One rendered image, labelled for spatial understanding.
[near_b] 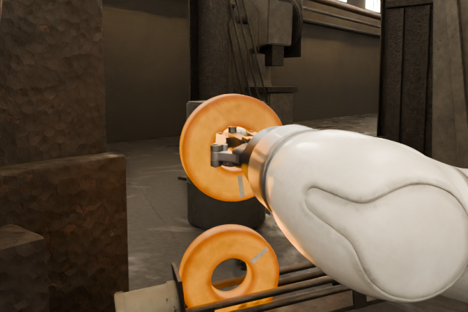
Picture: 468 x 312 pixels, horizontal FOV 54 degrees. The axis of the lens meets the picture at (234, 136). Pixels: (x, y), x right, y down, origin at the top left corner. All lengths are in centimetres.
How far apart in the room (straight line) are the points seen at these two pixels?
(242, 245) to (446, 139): 228
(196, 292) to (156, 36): 824
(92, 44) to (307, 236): 63
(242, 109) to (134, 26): 793
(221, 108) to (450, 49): 231
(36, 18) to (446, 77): 241
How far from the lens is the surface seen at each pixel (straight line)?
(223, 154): 51
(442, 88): 289
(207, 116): 63
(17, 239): 66
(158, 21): 891
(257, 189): 42
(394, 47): 443
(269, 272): 73
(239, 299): 71
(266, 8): 826
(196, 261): 70
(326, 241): 29
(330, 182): 30
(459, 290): 40
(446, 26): 290
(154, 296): 71
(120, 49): 830
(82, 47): 85
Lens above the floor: 99
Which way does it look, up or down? 6 degrees down
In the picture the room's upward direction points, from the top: straight up
